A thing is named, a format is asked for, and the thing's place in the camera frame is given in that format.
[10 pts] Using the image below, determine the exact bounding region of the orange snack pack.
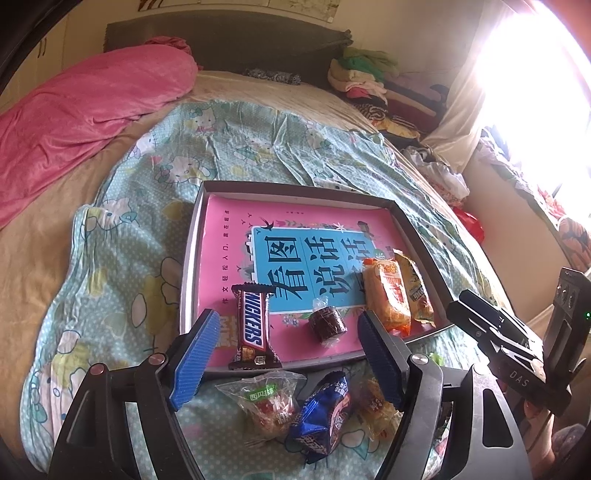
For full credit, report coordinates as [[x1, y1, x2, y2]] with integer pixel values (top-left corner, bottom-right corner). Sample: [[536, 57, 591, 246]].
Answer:
[[363, 258, 412, 336]]

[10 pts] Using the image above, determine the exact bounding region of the yellow snack packet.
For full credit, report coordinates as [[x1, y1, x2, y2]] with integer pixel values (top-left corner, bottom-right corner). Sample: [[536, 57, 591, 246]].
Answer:
[[394, 250, 436, 327]]

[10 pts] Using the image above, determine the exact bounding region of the clear yellow pastry bag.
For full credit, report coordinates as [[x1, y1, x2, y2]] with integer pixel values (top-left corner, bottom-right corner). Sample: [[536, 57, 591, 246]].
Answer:
[[356, 377, 403, 441]]

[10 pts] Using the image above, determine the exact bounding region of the brown Snickers bar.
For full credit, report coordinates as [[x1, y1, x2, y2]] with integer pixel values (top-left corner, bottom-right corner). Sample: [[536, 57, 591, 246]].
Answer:
[[228, 283, 283, 370]]

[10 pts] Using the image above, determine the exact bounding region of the dark candy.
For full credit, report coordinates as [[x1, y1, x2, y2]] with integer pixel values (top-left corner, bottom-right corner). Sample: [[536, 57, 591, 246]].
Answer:
[[308, 296, 348, 348]]

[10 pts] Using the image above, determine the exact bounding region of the clear red-label snack bag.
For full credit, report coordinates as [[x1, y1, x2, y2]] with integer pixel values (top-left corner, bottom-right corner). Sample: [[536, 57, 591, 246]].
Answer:
[[216, 370, 305, 446]]

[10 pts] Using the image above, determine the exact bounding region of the blue Oreo cookie pack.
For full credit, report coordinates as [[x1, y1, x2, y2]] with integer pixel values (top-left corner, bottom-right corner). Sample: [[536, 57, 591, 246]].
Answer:
[[287, 370, 353, 465]]

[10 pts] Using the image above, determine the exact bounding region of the Hello Kitty blue quilt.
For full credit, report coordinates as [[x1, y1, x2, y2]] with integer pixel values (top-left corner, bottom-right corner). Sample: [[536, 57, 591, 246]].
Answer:
[[20, 100, 509, 470]]

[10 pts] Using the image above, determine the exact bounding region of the pink blue children's book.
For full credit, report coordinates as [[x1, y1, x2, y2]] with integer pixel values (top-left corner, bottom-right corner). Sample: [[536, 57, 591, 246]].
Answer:
[[197, 195, 413, 370]]

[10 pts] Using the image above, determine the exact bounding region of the red plastic bag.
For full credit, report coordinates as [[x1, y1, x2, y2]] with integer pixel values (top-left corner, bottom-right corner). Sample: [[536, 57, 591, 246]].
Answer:
[[452, 206, 485, 245]]

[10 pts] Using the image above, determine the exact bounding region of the floral curtain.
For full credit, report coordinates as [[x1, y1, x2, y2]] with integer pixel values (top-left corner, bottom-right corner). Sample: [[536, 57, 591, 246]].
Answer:
[[473, 127, 590, 272]]

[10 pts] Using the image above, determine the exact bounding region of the beige bed sheet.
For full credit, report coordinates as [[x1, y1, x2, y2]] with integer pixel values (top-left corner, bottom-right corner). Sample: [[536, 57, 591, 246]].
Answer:
[[1, 71, 376, 458]]

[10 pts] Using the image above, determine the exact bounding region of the pink blanket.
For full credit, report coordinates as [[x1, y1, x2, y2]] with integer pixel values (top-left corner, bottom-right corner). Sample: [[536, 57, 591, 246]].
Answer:
[[1, 36, 199, 225]]

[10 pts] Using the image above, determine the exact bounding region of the pile of folded clothes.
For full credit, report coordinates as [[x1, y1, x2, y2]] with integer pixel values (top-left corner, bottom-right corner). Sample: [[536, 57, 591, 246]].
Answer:
[[328, 47, 470, 208]]

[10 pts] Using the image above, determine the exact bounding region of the dark headboard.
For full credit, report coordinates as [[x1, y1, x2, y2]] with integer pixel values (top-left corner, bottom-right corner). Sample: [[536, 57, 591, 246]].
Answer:
[[103, 10, 353, 89]]

